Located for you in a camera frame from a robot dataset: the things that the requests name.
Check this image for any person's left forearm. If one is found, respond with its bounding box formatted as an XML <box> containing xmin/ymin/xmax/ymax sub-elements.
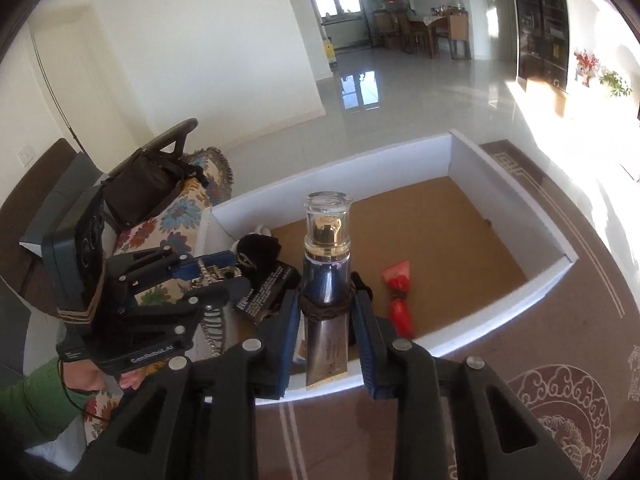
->
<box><xmin>0</xmin><ymin>360</ymin><xmax>96</xmax><ymax>456</ymax></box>

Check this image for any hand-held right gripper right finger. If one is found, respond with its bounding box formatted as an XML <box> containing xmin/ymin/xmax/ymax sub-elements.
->
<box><xmin>350</xmin><ymin>272</ymin><xmax>586</xmax><ymax>480</ymax></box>

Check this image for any wooden dining table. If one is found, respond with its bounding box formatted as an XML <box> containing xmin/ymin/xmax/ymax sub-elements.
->
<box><xmin>422</xmin><ymin>12</ymin><xmax>451</xmax><ymax>58</ymax></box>

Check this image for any red flower plant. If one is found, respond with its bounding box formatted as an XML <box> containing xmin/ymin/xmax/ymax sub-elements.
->
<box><xmin>574</xmin><ymin>49</ymin><xmax>601</xmax><ymax>83</ymax></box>

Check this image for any wooden dining chair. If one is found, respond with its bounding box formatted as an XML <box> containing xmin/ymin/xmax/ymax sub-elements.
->
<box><xmin>372</xmin><ymin>10</ymin><xmax>416</xmax><ymax>53</ymax></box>

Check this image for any silver rhinestone hair clip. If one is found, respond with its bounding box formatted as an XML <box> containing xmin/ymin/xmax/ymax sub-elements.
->
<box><xmin>190</xmin><ymin>260</ymin><xmax>242</xmax><ymax>359</ymax></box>

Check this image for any black knit cloth white trim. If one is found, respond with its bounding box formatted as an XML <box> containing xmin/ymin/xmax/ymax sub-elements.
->
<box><xmin>234</xmin><ymin>234</ymin><xmax>282</xmax><ymax>271</ymax></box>

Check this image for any floral chair cover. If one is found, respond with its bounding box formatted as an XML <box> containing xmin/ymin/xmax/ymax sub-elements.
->
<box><xmin>82</xmin><ymin>147</ymin><xmax>235</xmax><ymax>456</ymax></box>

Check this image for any person's left hand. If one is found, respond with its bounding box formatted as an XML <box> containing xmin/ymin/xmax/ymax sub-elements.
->
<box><xmin>65</xmin><ymin>357</ymin><xmax>147</xmax><ymax>394</ymax></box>

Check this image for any black curved chair back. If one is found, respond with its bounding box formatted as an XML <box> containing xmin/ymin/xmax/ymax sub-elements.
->
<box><xmin>107</xmin><ymin>118</ymin><xmax>199</xmax><ymax>181</ymax></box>

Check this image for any small wooden cabinet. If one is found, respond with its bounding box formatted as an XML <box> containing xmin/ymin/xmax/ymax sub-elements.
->
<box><xmin>447</xmin><ymin>10</ymin><xmax>472</xmax><ymax>60</ymax></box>

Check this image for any red candy packet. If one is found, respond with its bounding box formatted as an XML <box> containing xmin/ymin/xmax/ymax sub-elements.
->
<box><xmin>381</xmin><ymin>260</ymin><xmax>417</xmax><ymax>339</ymax></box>

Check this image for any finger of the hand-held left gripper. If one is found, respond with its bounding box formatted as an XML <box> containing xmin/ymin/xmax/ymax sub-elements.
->
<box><xmin>120</xmin><ymin>279</ymin><xmax>252</xmax><ymax>333</ymax></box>
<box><xmin>107</xmin><ymin>247</ymin><xmax>237</xmax><ymax>282</ymax></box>

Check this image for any black box with white text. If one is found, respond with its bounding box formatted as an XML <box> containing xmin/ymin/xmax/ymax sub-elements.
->
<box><xmin>231</xmin><ymin>260</ymin><xmax>301</xmax><ymax>323</ymax></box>

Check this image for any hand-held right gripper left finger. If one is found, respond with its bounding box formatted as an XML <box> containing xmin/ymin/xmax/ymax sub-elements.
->
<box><xmin>87</xmin><ymin>287</ymin><xmax>303</xmax><ymax>480</ymax></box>

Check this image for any dark display cabinet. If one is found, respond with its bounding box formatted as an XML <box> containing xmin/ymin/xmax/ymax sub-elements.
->
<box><xmin>507</xmin><ymin>0</ymin><xmax>571</xmax><ymax>93</ymax></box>

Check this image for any grey cushion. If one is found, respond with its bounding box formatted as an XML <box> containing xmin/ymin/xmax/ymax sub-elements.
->
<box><xmin>20</xmin><ymin>152</ymin><xmax>108</xmax><ymax>256</ymax></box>

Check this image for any black bag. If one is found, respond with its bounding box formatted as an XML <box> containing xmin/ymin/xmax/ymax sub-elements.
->
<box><xmin>102</xmin><ymin>152</ymin><xmax>186</xmax><ymax>228</ymax></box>

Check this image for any white cardboard box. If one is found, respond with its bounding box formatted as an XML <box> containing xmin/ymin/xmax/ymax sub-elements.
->
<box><xmin>197</xmin><ymin>130</ymin><xmax>578</xmax><ymax>406</ymax></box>

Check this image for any green potted plant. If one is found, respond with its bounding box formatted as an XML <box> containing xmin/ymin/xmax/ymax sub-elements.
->
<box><xmin>600</xmin><ymin>71</ymin><xmax>632</xmax><ymax>98</ymax></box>

